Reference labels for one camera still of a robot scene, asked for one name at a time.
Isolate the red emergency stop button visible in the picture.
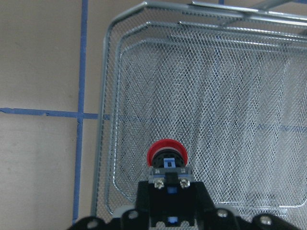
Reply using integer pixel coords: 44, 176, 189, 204
147, 138, 194, 194

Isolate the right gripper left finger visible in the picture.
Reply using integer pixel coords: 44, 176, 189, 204
121, 181, 150, 227

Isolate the silver mesh tiered shelf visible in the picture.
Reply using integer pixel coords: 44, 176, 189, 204
91, 0, 307, 228

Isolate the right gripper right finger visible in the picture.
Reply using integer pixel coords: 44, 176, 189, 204
195, 182, 239, 227

